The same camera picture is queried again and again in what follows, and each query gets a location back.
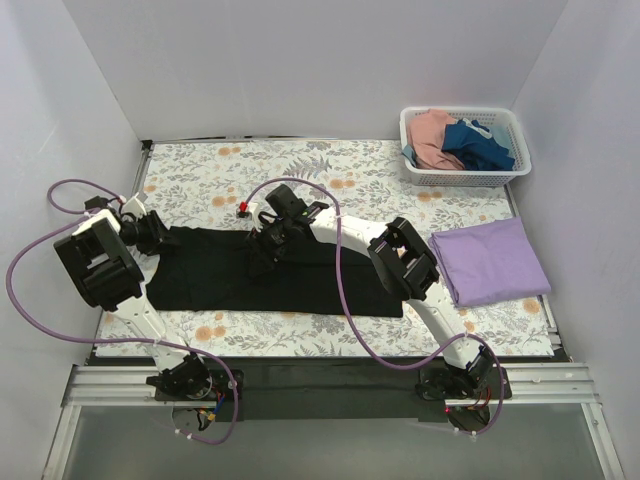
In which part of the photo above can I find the black t shirt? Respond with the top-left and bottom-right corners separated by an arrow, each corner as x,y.
144,225 -> 404,319

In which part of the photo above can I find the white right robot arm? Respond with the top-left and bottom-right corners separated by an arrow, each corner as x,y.
237,178 -> 506,401

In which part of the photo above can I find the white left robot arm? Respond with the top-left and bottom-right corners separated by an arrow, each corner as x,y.
54,196 -> 213,400

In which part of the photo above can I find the pink t shirt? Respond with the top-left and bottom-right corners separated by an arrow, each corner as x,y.
407,108 -> 464,170

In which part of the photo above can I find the folded purple t shirt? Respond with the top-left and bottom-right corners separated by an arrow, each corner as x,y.
428,217 -> 551,307

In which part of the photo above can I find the blue t shirt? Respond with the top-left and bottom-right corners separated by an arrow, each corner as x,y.
441,118 -> 515,171

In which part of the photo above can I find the white plastic laundry basket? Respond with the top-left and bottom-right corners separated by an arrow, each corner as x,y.
399,106 -> 532,187

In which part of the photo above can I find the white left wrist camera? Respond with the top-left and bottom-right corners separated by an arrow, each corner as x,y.
120,193 -> 147,220

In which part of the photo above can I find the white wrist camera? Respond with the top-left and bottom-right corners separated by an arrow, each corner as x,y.
120,193 -> 147,220
236,201 -> 261,229

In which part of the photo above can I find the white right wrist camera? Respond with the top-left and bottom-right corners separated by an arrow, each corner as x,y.
236,201 -> 261,229

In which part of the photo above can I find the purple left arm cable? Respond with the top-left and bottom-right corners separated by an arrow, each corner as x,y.
4,178 -> 241,446

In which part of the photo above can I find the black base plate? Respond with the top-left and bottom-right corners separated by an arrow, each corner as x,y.
154,355 -> 516,422

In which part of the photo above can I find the aluminium frame rail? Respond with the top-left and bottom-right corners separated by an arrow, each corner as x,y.
43,362 -> 624,479

